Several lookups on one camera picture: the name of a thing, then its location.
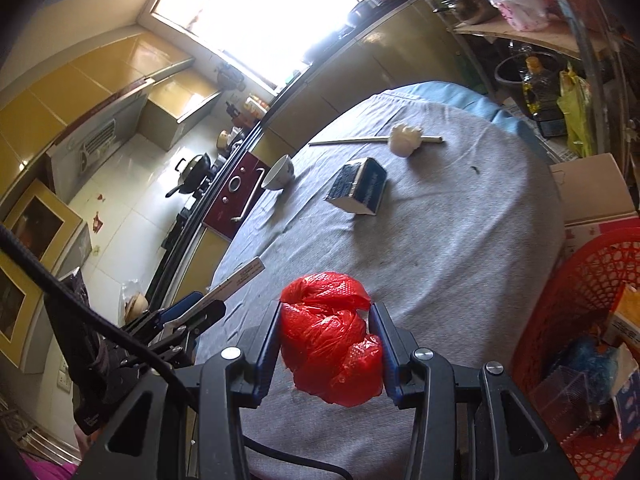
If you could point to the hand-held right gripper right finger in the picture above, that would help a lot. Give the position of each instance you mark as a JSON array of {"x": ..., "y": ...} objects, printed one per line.
[{"x": 386, "y": 355}]

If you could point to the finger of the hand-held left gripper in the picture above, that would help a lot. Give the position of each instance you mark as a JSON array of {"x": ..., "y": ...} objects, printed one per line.
[
  {"x": 200, "y": 320},
  {"x": 180, "y": 305}
]

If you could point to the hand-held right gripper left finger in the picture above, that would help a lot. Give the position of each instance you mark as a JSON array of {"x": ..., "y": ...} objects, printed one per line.
[{"x": 265, "y": 355}]

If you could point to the white box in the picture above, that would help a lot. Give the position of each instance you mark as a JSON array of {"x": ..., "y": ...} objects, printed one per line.
[{"x": 240, "y": 276}]

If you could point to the red plastic bag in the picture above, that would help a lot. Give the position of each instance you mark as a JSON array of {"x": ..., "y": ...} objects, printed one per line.
[{"x": 325, "y": 340}]

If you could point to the clear bag with orange item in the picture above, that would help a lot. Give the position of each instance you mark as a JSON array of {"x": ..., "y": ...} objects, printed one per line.
[{"x": 560, "y": 390}]

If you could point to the red mesh basket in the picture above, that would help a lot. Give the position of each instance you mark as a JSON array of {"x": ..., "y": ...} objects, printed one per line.
[{"x": 565, "y": 285}]

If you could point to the red and yellow box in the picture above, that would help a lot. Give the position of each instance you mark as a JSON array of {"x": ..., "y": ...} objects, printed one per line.
[{"x": 627, "y": 320}]

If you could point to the grey tablecloth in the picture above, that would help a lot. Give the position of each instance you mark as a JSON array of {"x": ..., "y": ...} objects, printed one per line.
[{"x": 450, "y": 260}]

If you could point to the pink clothing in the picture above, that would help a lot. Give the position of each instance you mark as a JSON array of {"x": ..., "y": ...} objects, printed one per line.
[{"x": 47, "y": 470}]

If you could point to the dark red cabinet appliance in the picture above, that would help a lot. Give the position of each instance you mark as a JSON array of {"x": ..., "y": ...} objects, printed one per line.
[{"x": 235, "y": 195}]

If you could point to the black wok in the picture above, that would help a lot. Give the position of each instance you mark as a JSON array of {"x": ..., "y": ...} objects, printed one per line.
[{"x": 195, "y": 167}]

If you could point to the yellow framed cabinet door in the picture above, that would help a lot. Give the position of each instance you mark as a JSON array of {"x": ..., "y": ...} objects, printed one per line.
[{"x": 70, "y": 220}]

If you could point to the white bowl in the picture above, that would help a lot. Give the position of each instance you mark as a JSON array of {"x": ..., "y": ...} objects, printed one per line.
[{"x": 280, "y": 170}]

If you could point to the blue patterned box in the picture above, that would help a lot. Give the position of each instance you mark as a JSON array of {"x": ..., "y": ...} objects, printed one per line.
[{"x": 365, "y": 185}]

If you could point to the white range hood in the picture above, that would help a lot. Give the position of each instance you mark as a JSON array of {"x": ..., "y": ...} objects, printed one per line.
[{"x": 100, "y": 145}]

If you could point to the blue plastic bag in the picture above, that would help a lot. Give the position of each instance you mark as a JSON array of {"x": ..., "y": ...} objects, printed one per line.
[{"x": 590, "y": 360}]

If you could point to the crumpled white tissue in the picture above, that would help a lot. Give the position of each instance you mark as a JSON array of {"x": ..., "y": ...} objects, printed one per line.
[{"x": 406, "y": 141}]

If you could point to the pale thin stick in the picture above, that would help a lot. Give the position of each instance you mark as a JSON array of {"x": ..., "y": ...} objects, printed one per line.
[{"x": 350, "y": 140}]

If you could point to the metal kettle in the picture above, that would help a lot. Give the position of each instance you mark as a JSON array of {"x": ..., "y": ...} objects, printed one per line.
[{"x": 230, "y": 79}]

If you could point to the blue and white packet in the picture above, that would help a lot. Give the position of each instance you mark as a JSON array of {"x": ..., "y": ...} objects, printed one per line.
[{"x": 627, "y": 400}]

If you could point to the cardboard box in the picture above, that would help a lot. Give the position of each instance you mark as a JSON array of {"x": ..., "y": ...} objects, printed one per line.
[{"x": 590, "y": 185}]

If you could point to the light blue cloth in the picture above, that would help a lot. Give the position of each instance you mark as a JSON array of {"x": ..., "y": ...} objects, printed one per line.
[{"x": 475, "y": 97}]

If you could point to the yellow green plastic bag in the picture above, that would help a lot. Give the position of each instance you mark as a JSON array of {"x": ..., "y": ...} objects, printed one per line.
[{"x": 575, "y": 120}]

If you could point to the black pot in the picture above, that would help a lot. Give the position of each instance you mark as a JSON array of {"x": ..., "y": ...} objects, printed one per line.
[{"x": 507, "y": 75}]

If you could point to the window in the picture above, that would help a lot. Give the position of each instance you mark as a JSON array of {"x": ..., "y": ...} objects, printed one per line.
[{"x": 260, "y": 10}]

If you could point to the cooking oil bottle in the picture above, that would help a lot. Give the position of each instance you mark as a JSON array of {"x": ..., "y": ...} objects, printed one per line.
[{"x": 534, "y": 87}]

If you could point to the metal storage rack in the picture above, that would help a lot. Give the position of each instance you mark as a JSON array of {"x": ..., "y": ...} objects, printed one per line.
[{"x": 540, "y": 35}]

